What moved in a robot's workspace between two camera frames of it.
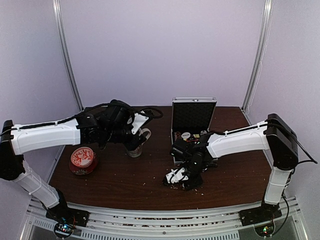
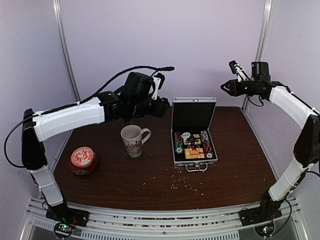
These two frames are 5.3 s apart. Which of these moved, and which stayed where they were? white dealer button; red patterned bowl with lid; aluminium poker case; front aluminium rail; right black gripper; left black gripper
Moved: right black gripper; left black gripper
Stayed: aluminium poker case; red patterned bowl with lid; front aluminium rail; white dealer button
